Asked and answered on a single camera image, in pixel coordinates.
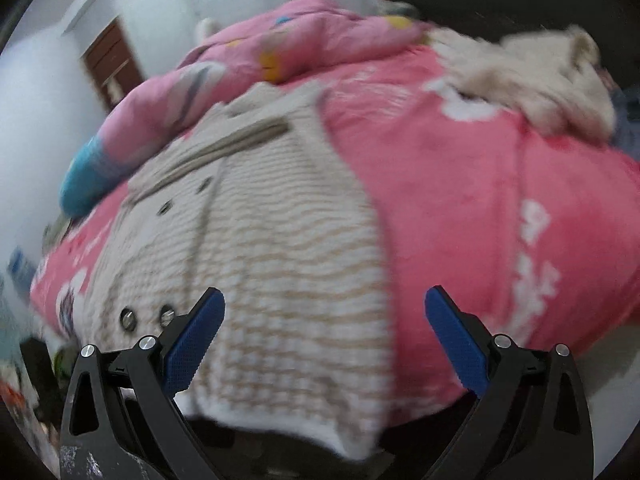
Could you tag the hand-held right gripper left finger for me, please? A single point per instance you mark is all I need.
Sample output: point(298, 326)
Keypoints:
point(197, 340)

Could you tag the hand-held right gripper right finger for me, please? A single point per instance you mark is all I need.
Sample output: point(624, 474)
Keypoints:
point(457, 340)

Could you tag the beige white checked coat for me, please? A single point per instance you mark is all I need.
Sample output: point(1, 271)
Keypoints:
point(300, 285)

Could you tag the dark blue clothes pile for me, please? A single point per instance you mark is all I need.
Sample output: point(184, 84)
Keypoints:
point(630, 125)

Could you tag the pink floral bed blanket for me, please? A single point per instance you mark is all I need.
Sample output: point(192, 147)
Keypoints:
point(475, 185)

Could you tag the cream fluffy garment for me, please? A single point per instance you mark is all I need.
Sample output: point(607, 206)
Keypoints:
point(540, 80)

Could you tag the brown wooden door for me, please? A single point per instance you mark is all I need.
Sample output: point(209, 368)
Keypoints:
point(110, 60)

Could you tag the white plush toy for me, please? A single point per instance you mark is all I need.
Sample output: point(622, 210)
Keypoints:
point(206, 29)

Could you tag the pink and blue printed quilt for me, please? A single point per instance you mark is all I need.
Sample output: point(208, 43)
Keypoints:
point(310, 35)

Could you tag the white wardrobe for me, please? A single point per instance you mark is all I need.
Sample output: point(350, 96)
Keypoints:
point(175, 10)

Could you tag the green plaid pillow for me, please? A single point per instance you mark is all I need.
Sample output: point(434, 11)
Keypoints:
point(400, 9)

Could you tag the black padded headboard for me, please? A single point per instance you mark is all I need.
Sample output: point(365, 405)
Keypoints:
point(500, 0)

